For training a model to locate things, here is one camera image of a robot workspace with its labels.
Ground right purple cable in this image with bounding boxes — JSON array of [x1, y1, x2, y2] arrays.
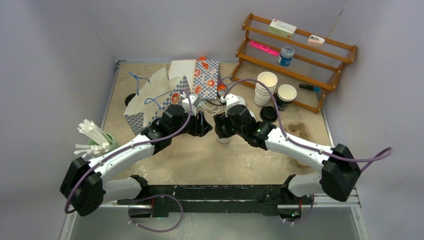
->
[[221, 78, 394, 226]]

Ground white pink small device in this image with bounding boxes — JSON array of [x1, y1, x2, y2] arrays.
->
[[307, 34, 326, 48]]

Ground wrapped white straws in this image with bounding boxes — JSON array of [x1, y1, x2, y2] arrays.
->
[[73, 119, 114, 157]]

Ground stack of black lids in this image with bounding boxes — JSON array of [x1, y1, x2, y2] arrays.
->
[[124, 93, 137, 107]]

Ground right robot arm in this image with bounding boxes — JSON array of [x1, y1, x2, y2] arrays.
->
[[213, 104, 362, 204]]

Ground black aluminium base frame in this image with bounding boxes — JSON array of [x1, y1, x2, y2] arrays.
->
[[69, 183, 362, 221]]

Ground white cup lid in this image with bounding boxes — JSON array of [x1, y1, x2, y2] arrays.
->
[[233, 95, 246, 106], [249, 110, 256, 120]]

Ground stack of white paper cups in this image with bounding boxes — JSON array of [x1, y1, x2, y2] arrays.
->
[[254, 71, 278, 108]]

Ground white green box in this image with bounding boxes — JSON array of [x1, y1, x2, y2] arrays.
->
[[267, 19, 297, 39]]

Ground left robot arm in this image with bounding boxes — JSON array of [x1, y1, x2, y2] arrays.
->
[[59, 104, 213, 217]]

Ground blue white jar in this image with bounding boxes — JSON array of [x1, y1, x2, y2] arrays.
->
[[277, 46, 295, 67]]

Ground pink highlighter pen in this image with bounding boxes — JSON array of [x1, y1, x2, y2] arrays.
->
[[249, 40, 280, 57]]

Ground checkered paper bag blue handles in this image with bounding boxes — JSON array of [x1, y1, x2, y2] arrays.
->
[[123, 67, 190, 140]]

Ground white cup lid near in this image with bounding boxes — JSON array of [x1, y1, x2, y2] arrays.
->
[[249, 110, 256, 120]]

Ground single white paper cup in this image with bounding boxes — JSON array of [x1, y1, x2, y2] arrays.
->
[[217, 137, 231, 145]]

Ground black blue marker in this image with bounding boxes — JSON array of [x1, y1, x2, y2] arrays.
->
[[299, 83, 321, 92]]

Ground stack of flat paper bags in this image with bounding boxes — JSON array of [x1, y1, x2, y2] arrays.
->
[[168, 57, 233, 116]]

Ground wooden shelf rack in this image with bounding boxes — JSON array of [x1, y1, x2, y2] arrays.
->
[[230, 13, 358, 114]]

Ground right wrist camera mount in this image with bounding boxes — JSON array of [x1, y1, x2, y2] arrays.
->
[[220, 93, 240, 116]]

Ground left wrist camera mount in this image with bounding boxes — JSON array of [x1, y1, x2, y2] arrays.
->
[[182, 94, 201, 116]]

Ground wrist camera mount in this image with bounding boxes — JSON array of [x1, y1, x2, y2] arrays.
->
[[220, 93, 240, 116], [182, 94, 201, 116]]

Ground white cup lid far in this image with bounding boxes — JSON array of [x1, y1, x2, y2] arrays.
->
[[233, 95, 246, 106]]

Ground black lids by cups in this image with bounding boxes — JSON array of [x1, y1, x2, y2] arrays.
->
[[259, 106, 278, 123]]

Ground stack of pulp carriers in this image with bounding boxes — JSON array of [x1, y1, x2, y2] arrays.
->
[[284, 121, 312, 168]]

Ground dark paper cup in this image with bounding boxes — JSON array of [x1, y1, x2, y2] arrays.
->
[[276, 84, 297, 111]]

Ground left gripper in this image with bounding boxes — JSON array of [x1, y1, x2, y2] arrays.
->
[[170, 106, 212, 138]]

